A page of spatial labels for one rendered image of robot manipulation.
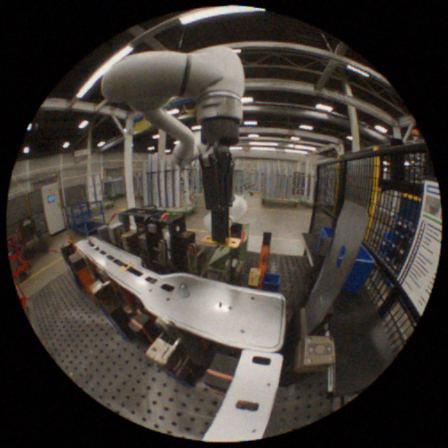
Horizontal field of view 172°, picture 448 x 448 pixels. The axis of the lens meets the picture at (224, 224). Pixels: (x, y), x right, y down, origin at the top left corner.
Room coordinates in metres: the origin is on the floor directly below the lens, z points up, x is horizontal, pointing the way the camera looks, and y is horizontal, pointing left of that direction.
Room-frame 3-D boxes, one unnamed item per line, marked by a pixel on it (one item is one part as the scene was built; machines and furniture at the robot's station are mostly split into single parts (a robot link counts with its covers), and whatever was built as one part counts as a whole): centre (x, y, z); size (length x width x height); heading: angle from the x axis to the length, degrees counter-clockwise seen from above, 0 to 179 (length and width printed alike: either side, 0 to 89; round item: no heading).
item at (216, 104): (0.29, 0.01, 1.50); 0.09 x 0.09 x 0.06
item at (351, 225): (0.19, -0.23, 1.17); 0.12 x 0.01 x 0.34; 160
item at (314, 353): (0.08, -0.20, 0.88); 0.08 x 0.08 x 0.36; 70
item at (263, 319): (0.44, 0.47, 1.00); 1.38 x 0.22 x 0.02; 70
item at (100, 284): (0.26, 0.45, 0.87); 0.12 x 0.09 x 0.35; 160
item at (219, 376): (0.09, 0.00, 0.84); 0.11 x 0.10 x 0.28; 160
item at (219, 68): (0.28, 0.02, 1.60); 0.13 x 0.11 x 0.16; 114
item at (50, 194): (2.77, 6.83, 1.22); 0.80 x 0.54 x 2.45; 165
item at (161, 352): (0.11, 0.13, 0.87); 0.12 x 0.09 x 0.35; 160
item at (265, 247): (0.40, -0.14, 0.95); 0.03 x 0.01 x 0.50; 70
